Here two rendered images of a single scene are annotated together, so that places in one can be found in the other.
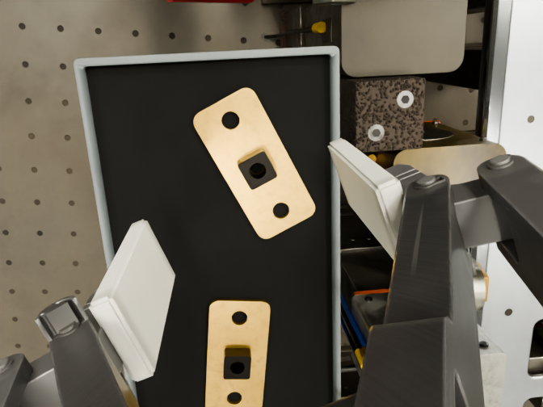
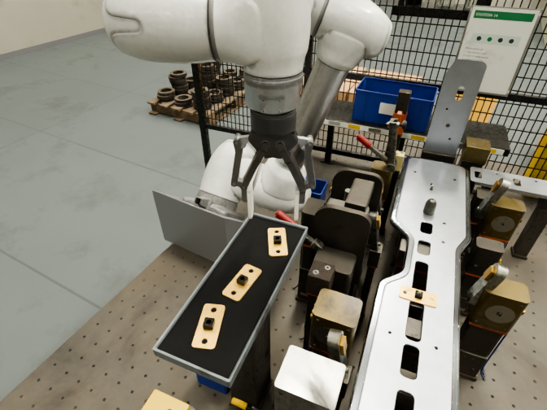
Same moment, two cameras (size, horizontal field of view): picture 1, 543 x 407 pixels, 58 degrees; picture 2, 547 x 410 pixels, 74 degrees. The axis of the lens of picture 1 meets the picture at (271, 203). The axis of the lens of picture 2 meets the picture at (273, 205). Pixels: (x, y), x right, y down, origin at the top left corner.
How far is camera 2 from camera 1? 0.67 m
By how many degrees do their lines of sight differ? 70
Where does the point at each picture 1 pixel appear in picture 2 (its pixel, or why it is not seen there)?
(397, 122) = (323, 272)
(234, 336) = (246, 275)
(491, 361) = (338, 366)
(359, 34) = (321, 256)
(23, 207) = (150, 359)
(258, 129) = (282, 235)
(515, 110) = (382, 326)
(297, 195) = (284, 250)
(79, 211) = (171, 374)
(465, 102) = not seen: outside the picture
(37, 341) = not seen: outside the picture
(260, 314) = (257, 272)
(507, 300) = not seen: outside the picture
